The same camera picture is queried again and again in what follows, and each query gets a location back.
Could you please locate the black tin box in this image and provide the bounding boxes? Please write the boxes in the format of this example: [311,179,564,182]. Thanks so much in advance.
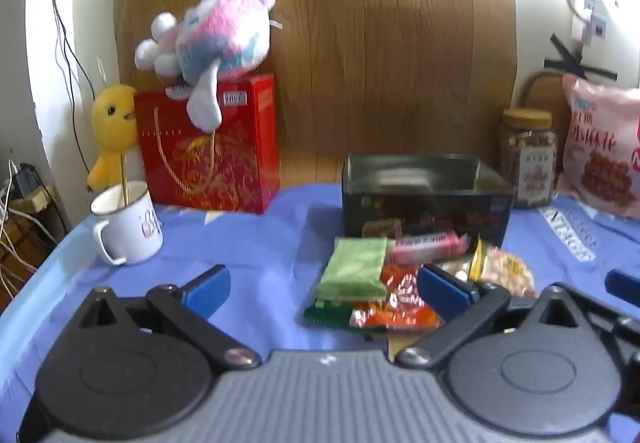
[342,154,513,246]

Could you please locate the pink snack bag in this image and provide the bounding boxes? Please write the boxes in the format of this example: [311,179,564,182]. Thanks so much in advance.
[558,73,640,220]

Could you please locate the yellow peanut packet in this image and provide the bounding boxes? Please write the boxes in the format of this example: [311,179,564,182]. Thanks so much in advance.
[469,238,536,297]

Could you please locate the red orange snack packet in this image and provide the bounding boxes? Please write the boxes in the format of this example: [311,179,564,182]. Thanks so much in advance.
[349,264,440,331]

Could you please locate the red gift bag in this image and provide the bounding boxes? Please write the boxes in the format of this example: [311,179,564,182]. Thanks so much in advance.
[134,74,280,213]

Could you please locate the light green snack packet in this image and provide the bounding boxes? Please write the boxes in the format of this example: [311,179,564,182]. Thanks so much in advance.
[314,237,395,302]

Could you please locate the clear nut packet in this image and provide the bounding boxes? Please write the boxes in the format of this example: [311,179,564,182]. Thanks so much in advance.
[435,255,474,281]

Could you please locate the white power strip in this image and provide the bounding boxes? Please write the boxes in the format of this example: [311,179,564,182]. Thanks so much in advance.
[566,0,608,46]

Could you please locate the dark green snack packet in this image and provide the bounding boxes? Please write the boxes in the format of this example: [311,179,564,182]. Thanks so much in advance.
[303,299,386,340]

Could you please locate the nut jar with gold lid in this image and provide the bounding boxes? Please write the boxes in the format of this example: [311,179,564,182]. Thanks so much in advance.
[499,108,558,209]

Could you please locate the wooden backdrop board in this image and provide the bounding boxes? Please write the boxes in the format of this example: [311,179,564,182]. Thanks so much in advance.
[114,0,516,186]

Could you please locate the wooden stick in mug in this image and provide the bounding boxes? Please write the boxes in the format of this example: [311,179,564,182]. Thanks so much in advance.
[119,152,129,208]

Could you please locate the white enamel mug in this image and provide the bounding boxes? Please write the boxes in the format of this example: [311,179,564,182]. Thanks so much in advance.
[90,181,164,267]

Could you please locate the round wooden cutting board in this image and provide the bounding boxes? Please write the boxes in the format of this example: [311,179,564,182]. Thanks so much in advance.
[521,73,570,148]

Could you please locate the pink snack bar packet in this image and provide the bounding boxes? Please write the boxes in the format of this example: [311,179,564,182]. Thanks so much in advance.
[385,231,470,267]

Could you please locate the pink blue plush toy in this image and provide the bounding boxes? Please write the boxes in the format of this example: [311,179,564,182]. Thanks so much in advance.
[134,0,281,133]

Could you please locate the yellow duck plush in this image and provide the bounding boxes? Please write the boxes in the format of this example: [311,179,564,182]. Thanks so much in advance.
[87,84,138,192]

